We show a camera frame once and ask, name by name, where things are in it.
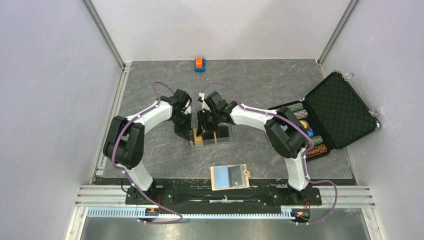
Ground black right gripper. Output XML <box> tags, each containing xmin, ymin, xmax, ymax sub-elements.
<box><xmin>196</xmin><ymin>109</ymin><xmax>221</xmax><ymax>137</ymax></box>

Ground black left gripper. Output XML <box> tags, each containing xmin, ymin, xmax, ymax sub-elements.
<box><xmin>170</xmin><ymin>112</ymin><xmax>193</xmax><ymax>142</ymax></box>

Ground black and yellow credit cards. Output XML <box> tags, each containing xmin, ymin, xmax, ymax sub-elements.
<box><xmin>192</xmin><ymin>126</ymin><xmax>231</xmax><ymax>147</ymax></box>

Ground clear acrylic card box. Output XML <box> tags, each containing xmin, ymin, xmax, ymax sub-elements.
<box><xmin>189</xmin><ymin>124</ymin><xmax>233</xmax><ymax>149</ymax></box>

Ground beige leather card holder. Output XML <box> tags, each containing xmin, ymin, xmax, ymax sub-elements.
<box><xmin>210</xmin><ymin>164</ymin><xmax>251</xmax><ymax>191</ymax></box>

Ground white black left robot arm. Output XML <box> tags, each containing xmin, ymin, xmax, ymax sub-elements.
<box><xmin>102</xmin><ymin>89</ymin><xmax>193</xmax><ymax>204</ymax></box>

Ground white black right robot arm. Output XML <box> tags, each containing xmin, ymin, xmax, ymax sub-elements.
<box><xmin>196</xmin><ymin>91</ymin><xmax>313</xmax><ymax>204</ymax></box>

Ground orange and blue toy car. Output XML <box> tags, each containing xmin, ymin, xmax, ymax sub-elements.
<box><xmin>194</xmin><ymin>56</ymin><xmax>206</xmax><ymax>73</ymax></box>

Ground green blue poker chip stack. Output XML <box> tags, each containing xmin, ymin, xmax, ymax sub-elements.
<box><xmin>286</xmin><ymin>102</ymin><xmax>304</xmax><ymax>112</ymax></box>

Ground purple poker chip stack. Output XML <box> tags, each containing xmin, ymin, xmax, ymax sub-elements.
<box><xmin>293</xmin><ymin>109</ymin><xmax>309</xmax><ymax>120</ymax></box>

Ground yellow dealer button chip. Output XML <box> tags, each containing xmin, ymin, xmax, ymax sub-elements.
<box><xmin>300</xmin><ymin>120</ymin><xmax>311</xmax><ymax>131</ymax></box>

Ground brown poker chip stack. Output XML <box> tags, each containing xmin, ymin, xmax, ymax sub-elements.
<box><xmin>305</xmin><ymin>135</ymin><xmax>328</xmax><ymax>159</ymax></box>

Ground black poker chip case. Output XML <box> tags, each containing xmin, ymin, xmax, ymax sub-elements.
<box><xmin>285</xmin><ymin>70</ymin><xmax>381</xmax><ymax>162</ymax></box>

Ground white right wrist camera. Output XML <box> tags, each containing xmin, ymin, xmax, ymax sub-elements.
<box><xmin>198</xmin><ymin>92</ymin><xmax>210</xmax><ymax>112</ymax></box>

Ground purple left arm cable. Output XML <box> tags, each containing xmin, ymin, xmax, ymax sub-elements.
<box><xmin>110</xmin><ymin>81</ymin><xmax>185</xmax><ymax>225</ymax></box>

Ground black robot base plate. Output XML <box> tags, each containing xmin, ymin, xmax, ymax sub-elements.
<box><xmin>125</xmin><ymin>178</ymin><xmax>323</xmax><ymax>214</ymax></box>

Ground white slotted cable duct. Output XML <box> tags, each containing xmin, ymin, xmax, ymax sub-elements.
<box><xmin>86</xmin><ymin>206</ymin><xmax>310</xmax><ymax>220</ymax></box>

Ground aluminium frame post left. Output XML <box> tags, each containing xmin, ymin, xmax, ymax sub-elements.
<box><xmin>82</xmin><ymin>0</ymin><xmax>126</xmax><ymax>70</ymax></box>

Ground aluminium frame post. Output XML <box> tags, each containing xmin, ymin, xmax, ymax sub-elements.
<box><xmin>82</xmin><ymin>0</ymin><xmax>126</xmax><ymax>70</ymax></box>
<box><xmin>316</xmin><ymin>0</ymin><xmax>360</xmax><ymax>67</ymax></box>

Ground aluminium frame post right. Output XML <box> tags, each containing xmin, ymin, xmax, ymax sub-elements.
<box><xmin>316</xmin><ymin>0</ymin><xmax>360</xmax><ymax>67</ymax></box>

